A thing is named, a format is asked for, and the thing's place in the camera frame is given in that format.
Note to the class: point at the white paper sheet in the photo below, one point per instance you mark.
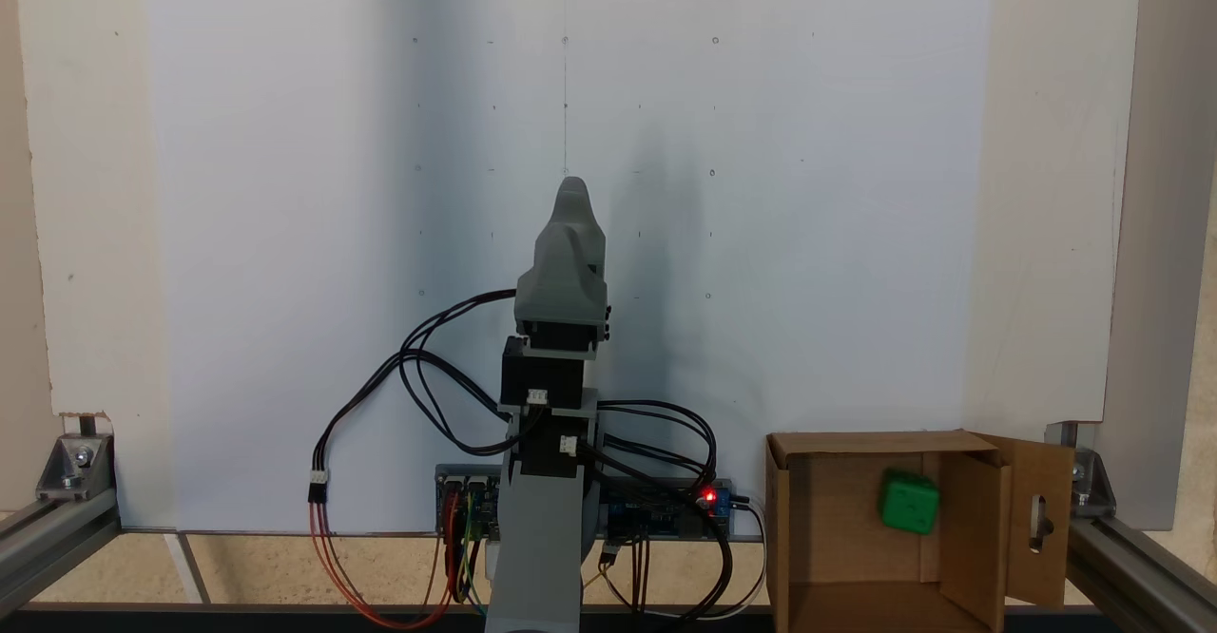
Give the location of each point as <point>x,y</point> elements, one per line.
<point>285,234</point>

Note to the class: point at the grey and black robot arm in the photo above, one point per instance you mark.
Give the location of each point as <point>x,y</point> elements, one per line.
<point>542,547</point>

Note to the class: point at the blue circuit board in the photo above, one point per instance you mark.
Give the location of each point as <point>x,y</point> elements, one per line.
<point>666,519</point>

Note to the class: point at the aluminium frame rail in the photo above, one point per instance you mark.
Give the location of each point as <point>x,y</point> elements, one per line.
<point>1150,581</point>
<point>52,543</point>

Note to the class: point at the green dice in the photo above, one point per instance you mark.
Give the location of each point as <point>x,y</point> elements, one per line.
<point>910,502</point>

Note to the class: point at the grey metal corner bracket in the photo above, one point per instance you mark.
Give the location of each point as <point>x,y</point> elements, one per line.
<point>74,462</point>
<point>1093,486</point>

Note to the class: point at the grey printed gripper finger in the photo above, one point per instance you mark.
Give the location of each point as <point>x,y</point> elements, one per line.
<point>569,243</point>

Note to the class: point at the brown cardboard box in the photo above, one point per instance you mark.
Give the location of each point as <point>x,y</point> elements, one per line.
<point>827,538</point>

